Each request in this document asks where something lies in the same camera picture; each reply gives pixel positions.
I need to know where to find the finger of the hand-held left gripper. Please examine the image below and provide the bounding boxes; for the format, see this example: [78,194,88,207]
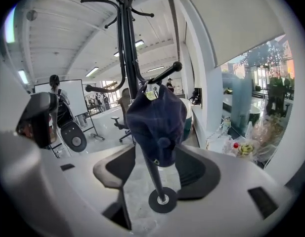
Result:
[15,91,59,150]

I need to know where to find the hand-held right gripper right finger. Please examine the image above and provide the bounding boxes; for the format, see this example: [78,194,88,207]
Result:
[175,144,221,201]

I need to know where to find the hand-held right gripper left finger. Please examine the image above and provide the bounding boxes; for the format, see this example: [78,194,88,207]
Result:
[92,144,137,190]

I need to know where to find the dark navy cap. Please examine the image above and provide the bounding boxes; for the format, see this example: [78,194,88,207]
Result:
[125,83,188,168]

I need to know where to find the black metal coat rack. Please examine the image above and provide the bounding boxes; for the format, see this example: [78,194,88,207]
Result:
[80,0,183,214]

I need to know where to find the black oval pad device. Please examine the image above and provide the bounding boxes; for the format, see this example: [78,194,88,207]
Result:
[60,120,87,153]

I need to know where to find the white whiteboard on stand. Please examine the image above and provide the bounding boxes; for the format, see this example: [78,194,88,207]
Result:
[34,79,105,141]

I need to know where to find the black mesh office chair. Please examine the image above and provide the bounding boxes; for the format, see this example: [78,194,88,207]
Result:
[111,87,133,143]

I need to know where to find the yellow smiley snack bag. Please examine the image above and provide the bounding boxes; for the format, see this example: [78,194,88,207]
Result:
[237,143,255,158]

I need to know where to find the white figurine bottle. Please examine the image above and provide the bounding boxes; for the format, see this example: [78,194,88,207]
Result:
[221,116,232,135]

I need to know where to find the white round table green base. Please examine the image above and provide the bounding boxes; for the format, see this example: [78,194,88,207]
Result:
[182,98,194,136]

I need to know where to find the long ceiling light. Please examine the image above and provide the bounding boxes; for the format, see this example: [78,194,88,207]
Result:
[147,65,166,73]
[85,66,100,78]
[113,39,145,58]

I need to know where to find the plastic bags on windowsill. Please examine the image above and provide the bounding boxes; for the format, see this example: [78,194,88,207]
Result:
[245,114,284,163]

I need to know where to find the round ceiling smoke detector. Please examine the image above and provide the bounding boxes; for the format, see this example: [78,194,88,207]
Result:
[26,9,39,22]

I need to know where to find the white roller blind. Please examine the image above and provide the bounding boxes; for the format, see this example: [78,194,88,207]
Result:
[182,0,286,68]

